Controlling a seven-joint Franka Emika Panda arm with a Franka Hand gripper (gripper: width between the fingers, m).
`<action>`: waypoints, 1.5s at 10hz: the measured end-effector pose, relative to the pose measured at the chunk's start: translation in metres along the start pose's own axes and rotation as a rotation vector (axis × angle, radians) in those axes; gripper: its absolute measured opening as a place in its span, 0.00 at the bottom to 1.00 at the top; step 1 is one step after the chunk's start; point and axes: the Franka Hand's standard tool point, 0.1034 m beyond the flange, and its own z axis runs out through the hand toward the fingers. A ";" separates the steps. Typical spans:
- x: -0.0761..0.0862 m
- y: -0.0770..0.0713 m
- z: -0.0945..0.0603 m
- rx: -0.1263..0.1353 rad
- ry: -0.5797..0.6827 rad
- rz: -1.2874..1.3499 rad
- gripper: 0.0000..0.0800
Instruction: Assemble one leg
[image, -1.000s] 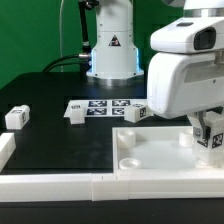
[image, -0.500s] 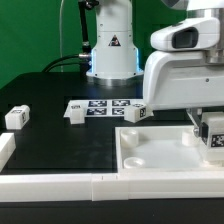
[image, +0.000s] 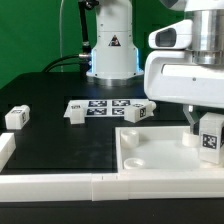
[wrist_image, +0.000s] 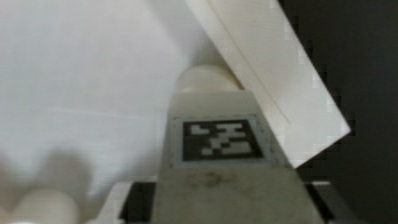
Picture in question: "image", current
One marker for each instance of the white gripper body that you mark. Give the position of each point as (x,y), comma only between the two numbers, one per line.
(172,76)

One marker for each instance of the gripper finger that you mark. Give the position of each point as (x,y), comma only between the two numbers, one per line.
(192,117)

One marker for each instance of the white square table top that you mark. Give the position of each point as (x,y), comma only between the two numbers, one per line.
(159,148)

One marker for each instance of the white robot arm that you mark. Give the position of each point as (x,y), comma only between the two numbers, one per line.
(115,58)

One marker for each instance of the white tag base sheet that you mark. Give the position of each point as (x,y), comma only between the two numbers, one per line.
(103,107)

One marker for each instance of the white U-shaped fence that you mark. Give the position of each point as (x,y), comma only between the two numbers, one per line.
(131,184)

